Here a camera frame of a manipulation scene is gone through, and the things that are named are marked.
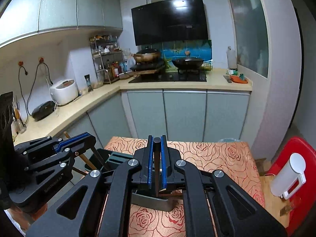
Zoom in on white plastic bottle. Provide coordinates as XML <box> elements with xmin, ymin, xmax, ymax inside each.
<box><xmin>226</xmin><ymin>46</ymin><xmax>237</xmax><ymax>70</ymax></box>

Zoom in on person's left hand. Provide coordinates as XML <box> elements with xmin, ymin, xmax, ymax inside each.
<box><xmin>12</xmin><ymin>203</ymin><xmax>48</xmax><ymax>223</ymax></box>

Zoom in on orange cloth on counter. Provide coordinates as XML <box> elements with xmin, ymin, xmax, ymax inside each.
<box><xmin>230</xmin><ymin>75</ymin><xmax>248</xmax><ymax>84</ymax></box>

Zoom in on black countertop appliance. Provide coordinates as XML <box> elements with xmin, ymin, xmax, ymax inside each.
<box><xmin>31</xmin><ymin>101</ymin><xmax>55</xmax><ymax>121</ymax></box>

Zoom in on metal utensil cup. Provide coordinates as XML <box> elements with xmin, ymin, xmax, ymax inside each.
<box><xmin>16</xmin><ymin>119</ymin><xmax>26</xmax><ymax>134</ymax></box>

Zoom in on dark green utensil holder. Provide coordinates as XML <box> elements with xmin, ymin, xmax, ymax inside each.
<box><xmin>85</xmin><ymin>148</ymin><xmax>183</xmax><ymax>213</ymax></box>

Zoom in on upper wall cabinets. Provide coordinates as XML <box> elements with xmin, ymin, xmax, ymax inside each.
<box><xmin>1</xmin><ymin>0</ymin><xmax>123</xmax><ymax>47</ymax></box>

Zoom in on black range hood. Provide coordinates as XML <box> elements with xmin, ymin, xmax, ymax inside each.
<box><xmin>131</xmin><ymin>0</ymin><xmax>208</xmax><ymax>45</ymax></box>

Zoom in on black glass cooktop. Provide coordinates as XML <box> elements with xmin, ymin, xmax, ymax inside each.
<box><xmin>129</xmin><ymin>71</ymin><xmax>206</xmax><ymax>83</ymax></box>

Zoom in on rose pattern tablecloth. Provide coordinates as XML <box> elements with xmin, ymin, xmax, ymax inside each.
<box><xmin>99</xmin><ymin>136</ymin><xmax>274</xmax><ymax>236</ymax></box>

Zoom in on lower kitchen cabinets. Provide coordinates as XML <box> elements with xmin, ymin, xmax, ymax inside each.
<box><xmin>14</xmin><ymin>88</ymin><xmax>251</xmax><ymax>154</ymax></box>

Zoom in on black chopstick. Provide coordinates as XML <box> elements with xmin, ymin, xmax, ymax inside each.
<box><xmin>153</xmin><ymin>137</ymin><xmax>161</xmax><ymax>197</ymax></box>

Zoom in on black power cable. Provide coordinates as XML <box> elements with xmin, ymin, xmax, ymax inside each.
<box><xmin>17</xmin><ymin>65</ymin><xmax>30</xmax><ymax>124</ymax></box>
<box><xmin>26</xmin><ymin>61</ymin><xmax>54</xmax><ymax>117</ymax></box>

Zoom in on frosted glass window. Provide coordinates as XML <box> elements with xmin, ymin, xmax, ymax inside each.
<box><xmin>230</xmin><ymin>0</ymin><xmax>269</xmax><ymax>78</ymax></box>

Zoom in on black wok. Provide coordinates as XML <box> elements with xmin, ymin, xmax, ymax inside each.
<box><xmin>172</xmin><ymin>57</ymin><xmax>204</xmax><ymax>70</ymax></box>

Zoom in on metal spice rack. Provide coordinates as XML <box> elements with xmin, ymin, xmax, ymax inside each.
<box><xmin>89</xmin><ymin>34</ymin><xmax>123</xmax><ymax>84</ymax></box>

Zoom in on red plastic chair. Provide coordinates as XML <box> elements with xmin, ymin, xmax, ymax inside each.
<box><xmin>268</xmin><ymin>136</ymin><xmax>315</xmax><ymax>236</ymax></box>

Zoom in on brown wooden chopstick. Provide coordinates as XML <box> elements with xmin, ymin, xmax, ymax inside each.
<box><xmin>63</xmin><ymin>131</ymin><xmax>97</xmax><ymax>171</ymax></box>

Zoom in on white rice cooker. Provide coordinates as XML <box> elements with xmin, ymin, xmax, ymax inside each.
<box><xmin>49</xmin><ymin>79</ymin><xmax>79</xmax><ymax>106</ymax></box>

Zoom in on small dark bottle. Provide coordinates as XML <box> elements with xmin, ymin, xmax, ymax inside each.
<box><xmin>84</xmin><ymin>74</ymin><xmax>93</xmax><ymax>92</ymax></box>

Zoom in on bronze cooking pot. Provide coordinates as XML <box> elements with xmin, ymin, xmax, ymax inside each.
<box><xmin>133</xmin><ymin>48</ymin><xmax>161</xmax><ymax>63</ymax></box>

